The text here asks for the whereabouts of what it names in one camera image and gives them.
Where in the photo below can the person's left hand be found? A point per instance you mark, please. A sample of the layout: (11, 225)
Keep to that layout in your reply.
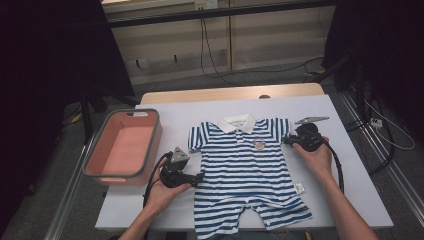
(163, 196)

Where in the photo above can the white wall socket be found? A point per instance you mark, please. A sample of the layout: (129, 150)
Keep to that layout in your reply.
(206, 4)

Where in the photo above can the black tripod stand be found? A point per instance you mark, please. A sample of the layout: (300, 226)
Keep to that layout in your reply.
(86, 116)

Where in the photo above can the person's right hand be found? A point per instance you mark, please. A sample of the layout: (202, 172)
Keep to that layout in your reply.
(318, 161)

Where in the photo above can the aluminium floor rail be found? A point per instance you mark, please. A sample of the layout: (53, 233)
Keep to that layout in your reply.
(65, 200)
(383, 156)

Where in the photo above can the beige wooden cabinet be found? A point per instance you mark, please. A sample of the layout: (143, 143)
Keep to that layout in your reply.
(266, 40)

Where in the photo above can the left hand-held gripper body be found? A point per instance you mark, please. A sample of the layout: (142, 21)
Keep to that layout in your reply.
(175, 173)

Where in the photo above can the black metal stand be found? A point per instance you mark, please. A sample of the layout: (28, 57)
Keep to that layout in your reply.
(359, 93)

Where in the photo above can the small dark round knob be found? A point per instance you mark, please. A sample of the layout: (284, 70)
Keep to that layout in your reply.
(264, 96)

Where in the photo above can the pink basket with grey rim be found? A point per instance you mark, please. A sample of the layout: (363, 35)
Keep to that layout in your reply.
(123, 150)

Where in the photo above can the blue white striped baby romper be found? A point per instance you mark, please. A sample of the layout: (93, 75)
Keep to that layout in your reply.
(243, 173)

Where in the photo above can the black horizontal metal bar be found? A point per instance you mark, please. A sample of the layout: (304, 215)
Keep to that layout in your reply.
(216, 12)

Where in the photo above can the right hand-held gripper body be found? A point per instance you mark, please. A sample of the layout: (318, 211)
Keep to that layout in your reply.
(308, 138)

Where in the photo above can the white power adapter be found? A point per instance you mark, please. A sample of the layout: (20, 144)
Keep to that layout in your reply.
(376, 123)

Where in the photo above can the black curtain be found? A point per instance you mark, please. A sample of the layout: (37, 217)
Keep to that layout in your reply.
(393, 50)
(50, 66)

